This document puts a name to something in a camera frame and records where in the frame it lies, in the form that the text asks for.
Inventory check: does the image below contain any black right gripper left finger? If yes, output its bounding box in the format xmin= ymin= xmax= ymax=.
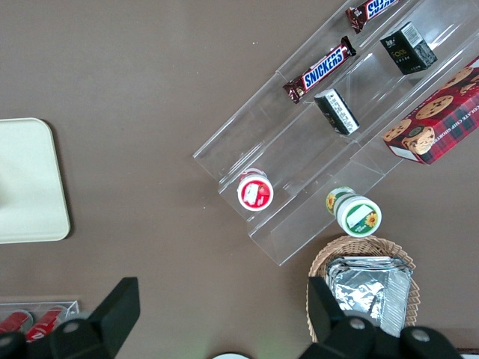
xmin=0 ymin=277 xmax=141 ymax=359

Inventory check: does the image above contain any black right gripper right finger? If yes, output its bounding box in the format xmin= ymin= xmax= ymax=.
xmin=299 ymin=276 xmax=462 ymax=359

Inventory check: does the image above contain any light wicker basket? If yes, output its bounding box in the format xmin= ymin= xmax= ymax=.
xmin=306 ymin=235 xmax=421 ymax=343

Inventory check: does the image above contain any beige plastic tray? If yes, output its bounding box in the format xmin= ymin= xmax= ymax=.
xmin=0 ymin=117 xmax=71 ymax=245

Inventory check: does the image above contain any clear acrylic bottle rack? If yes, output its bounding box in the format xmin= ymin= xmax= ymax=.
xmin=0 ymin=298 xmax=82 ymax=337

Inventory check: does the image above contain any stack of foil containers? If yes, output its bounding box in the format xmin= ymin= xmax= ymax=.
xmin=325 ymin=256 xmax=413 ymax=338

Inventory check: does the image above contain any red cola bottle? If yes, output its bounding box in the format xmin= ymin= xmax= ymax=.
xmin=0 ymin=309 xmax=34 ymax=335
xmin=25 ymin=305 xmax=69 ymax=343

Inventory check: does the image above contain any green lid yogurt cup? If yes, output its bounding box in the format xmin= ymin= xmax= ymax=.
xmin=324 ymin=185 xmax=382 ymax=238

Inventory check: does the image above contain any red lid yogurt cup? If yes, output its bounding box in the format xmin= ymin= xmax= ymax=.
xmin=236 ymin=168 xmax=275 ymax=212

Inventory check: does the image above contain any clear acrylic tiered stand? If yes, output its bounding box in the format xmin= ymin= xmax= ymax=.
xmin=192 ymin=0 xmax=479 ymax=267

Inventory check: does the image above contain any small black box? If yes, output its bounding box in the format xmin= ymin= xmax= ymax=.
xmin=313 ymin=88 xmax=361 ymax=135
xmin=379 ymin=21 xmax=438 ymax=76

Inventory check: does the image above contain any red chocolate chip cookie box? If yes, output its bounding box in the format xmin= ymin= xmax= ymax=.
xmin=382 ymin=55 xmax=479 ymax=165

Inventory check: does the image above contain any Snickers bar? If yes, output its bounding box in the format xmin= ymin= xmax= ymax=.
xmin=344 ymin=0 xmax=400 ymax=34
xmin=282 ymin=35 xmax=356 ymax=105

